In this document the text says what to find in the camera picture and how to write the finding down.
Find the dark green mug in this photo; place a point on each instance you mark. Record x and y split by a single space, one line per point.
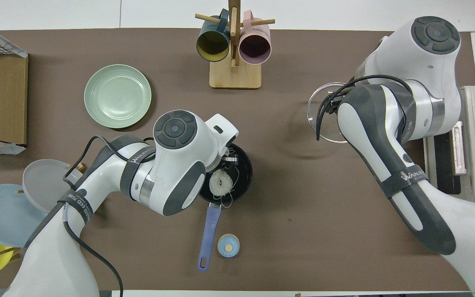
212 45

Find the light blue plate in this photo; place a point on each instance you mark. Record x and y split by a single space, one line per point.
2 214

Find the grey plate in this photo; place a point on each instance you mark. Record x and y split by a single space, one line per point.
43 181

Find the small blue seasoning jar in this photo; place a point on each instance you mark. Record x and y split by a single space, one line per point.
228 246

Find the brown table mat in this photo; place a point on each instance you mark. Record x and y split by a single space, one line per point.
303 198

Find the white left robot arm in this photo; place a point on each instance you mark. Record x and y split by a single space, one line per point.
171 165

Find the white vermicelli bundle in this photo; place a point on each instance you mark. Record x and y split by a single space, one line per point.
221 183

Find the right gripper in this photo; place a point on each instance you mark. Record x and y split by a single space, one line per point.
333 105

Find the wooden plate rack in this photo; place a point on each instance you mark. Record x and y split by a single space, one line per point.
76 166

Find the pink mug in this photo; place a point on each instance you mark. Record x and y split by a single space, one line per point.
255 47

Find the wooden mug tree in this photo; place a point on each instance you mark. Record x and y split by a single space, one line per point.
235 76

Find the glass lid blue knob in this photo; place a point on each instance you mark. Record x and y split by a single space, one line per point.
313 107

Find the light green plate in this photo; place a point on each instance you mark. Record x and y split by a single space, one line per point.
118 97

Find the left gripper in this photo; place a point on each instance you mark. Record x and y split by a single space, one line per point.
223 132

